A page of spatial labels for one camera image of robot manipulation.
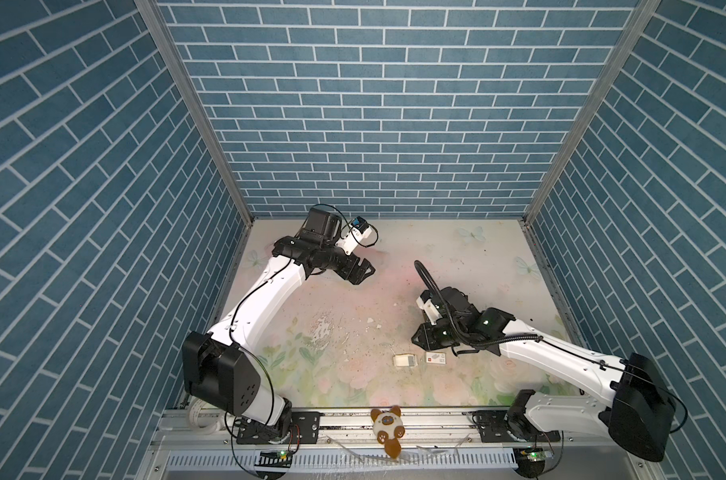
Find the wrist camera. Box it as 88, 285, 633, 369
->
416, 296, 442, 325
336, 216, 377, 255

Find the white coiled cable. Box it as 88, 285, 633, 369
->
186, 400, 220, 430

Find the staple box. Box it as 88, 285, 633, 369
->
425, 352, 447, 365

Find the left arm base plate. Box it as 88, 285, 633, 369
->
235, 411, 322, 446

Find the staple box tray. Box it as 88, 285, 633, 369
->
393, 353, 418, 368

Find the aluminium front rail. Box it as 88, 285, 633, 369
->
151, 407, 613, 449

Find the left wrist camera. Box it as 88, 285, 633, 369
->
336, 216, 377, 255

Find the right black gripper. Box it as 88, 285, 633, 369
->
406, 320, 464, 349

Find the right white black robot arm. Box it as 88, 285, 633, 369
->
412, 287, 684, 462

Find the panda plush toy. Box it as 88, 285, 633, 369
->
370, 405, 405, 459

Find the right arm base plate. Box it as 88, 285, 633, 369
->
469, 409, 561, 445

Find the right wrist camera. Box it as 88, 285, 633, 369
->
416, 296, 442, 325

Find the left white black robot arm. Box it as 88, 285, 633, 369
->
181, 204, 378, 437

